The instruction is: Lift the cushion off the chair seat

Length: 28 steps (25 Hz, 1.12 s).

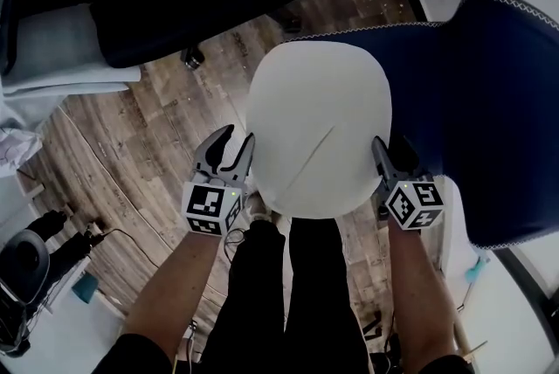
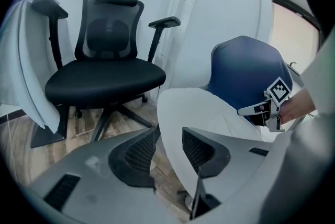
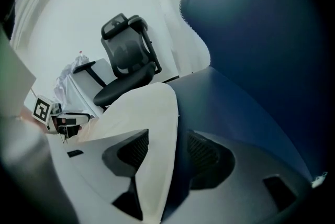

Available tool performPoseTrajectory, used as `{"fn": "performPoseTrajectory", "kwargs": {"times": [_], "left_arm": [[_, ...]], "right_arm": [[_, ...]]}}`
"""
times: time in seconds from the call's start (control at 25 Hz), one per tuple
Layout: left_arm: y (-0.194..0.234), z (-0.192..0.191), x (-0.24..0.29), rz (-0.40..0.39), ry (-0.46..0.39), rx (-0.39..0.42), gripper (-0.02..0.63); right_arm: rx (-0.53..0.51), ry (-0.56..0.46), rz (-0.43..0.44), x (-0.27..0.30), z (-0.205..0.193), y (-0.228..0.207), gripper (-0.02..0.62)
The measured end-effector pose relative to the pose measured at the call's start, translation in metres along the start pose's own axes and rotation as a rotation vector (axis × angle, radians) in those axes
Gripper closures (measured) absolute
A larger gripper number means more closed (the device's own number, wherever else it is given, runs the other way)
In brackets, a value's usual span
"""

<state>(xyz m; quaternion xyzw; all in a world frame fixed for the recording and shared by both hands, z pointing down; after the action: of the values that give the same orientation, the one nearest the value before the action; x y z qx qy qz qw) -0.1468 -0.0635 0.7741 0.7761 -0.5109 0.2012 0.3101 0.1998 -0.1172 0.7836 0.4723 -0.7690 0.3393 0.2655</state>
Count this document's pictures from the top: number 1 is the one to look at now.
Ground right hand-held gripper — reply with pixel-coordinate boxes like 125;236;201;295
370;134;446;232

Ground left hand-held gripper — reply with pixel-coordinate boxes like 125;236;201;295
180;123;257;239

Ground white round cushion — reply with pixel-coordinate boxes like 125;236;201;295
245;40;393;220

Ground navy blue chair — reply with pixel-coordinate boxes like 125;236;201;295
279;0;559;252

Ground person's right forearm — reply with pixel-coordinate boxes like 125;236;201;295
387;218;460;365

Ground person's left forearm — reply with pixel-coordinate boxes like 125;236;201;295
116;226;228;365

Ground black chair caster wheel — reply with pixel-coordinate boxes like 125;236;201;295
182;46;205;71

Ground person's white shoe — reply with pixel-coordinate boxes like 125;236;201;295
245;191;275;225

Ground teal plastic item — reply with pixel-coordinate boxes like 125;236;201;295
464;254;492;285

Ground person's black trouser legs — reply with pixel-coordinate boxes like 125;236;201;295
197;216;373;374

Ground teal box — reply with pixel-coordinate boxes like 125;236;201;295
71;270;100;304

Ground light grey upholstered furniture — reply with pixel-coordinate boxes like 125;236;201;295
0;0;141;133

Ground round black device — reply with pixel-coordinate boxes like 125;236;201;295
0;229;50;304

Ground black cable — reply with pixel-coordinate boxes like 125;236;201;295
89;226;172;256

